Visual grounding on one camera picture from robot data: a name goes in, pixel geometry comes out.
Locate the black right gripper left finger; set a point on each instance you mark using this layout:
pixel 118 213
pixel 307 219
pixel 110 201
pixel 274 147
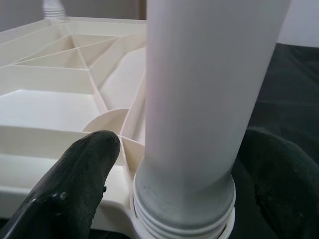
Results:
pixel 69 194

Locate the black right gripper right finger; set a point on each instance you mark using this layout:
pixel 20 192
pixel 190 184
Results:
pixel 281 194

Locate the white plastic table top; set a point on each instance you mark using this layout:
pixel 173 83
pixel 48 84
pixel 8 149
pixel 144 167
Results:
pixel 49 107

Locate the white plastic table leg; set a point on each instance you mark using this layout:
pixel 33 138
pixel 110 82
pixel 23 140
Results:
pixel 199 87
pixel 54 7

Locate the black cloth cover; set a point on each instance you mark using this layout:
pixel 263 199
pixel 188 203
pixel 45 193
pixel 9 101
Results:
pixel 286 99

